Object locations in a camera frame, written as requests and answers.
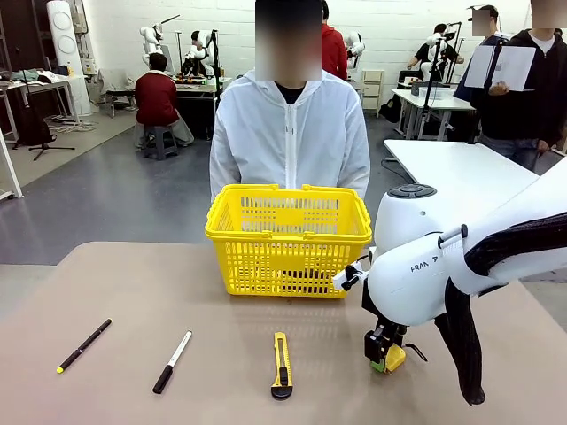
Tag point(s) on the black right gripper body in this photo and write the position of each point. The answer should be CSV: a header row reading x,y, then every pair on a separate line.
x,y
370,301

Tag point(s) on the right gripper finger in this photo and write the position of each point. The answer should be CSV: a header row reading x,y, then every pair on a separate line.
x,y
398,335
375,352

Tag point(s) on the yellow tape measure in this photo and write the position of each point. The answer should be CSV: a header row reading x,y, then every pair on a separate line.
x,y
395,357

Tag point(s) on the yellow black utility knife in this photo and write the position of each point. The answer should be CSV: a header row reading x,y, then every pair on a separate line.
x,y
281,367

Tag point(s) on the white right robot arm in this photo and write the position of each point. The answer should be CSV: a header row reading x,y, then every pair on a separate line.
x,y
412,265

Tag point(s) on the person's right forearm white sleeve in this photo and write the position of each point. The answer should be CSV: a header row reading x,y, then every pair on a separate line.
x,y
223,172

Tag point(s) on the person's left forearm white sleeve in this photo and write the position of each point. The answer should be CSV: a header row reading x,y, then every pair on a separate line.
x,y
356,172

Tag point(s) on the yellow plastic shopping basket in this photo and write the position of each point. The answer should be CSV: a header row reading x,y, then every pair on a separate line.
x,y
288,234

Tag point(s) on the person in white jacket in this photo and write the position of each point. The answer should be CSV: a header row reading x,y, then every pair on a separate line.
x,y
257,141

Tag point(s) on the person in dark blue jacket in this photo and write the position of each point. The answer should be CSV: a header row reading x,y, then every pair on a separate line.
x,y
469,93

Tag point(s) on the person in black hoodie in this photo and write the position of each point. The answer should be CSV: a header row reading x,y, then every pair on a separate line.
x,y
531,110

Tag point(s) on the standing person in red top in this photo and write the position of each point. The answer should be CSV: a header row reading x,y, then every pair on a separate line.
x,y
333,48

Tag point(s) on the seated person in red sweater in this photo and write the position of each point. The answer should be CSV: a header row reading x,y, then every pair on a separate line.
x,y
157,102

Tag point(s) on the large white table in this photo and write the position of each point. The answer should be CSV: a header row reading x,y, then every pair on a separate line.
x,y
443,164

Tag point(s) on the white marker black cap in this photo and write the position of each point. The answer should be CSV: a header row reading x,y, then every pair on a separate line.
x,y
173,360

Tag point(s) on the white drawer cabinet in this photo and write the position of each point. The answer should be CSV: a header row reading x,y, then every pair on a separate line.
x,y
373,88

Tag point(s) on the small white table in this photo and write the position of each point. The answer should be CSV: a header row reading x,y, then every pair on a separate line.
x,y
438,99

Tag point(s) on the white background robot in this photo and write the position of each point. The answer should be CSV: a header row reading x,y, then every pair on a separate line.
x,y
151,40
201,48
355,44
432,44

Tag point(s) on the grey step stool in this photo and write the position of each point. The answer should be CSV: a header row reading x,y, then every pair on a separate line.
x,y
161,141

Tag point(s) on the silver open laptop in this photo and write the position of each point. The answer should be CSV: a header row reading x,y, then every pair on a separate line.
x,y
509,66

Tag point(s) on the black pen yellow tip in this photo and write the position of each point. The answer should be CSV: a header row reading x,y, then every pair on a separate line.
x,y
84,345

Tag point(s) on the black tripod stand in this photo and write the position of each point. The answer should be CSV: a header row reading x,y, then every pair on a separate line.
x,y
31,119

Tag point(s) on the white tower air conditioner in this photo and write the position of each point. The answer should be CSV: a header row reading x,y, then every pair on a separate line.
x,y
66,44

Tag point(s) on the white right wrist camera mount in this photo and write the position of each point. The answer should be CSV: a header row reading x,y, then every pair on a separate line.
x,y
350,275

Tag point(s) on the black camera stand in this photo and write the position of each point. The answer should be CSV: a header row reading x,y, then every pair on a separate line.
x,y
432,88

